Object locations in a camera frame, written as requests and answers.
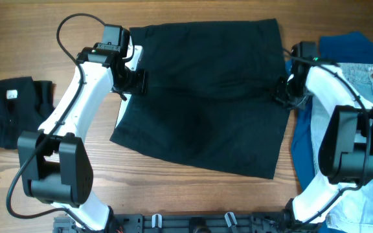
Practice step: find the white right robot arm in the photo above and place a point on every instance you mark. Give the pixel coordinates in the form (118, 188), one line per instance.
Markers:
(345, 156)

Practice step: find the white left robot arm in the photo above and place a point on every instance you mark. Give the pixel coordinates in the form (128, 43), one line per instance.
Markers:
(54, 165)

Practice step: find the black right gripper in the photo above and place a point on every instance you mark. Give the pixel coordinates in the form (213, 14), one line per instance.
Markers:
(278, 88)

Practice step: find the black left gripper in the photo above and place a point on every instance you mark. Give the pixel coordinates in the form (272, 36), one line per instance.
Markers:
(140, 86)

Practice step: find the black folded garment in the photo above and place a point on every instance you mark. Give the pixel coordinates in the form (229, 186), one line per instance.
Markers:
(24, 105)

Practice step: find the light blue jeans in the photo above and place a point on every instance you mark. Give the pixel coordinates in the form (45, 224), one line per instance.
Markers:
(354, 213)

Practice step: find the black shorts white lining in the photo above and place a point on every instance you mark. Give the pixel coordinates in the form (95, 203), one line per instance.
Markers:
(209, 100)

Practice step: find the blue shirt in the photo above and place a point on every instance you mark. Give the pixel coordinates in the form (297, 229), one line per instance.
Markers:
(353, 47)

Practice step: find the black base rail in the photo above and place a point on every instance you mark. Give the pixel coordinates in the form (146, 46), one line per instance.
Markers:
(257, 222)

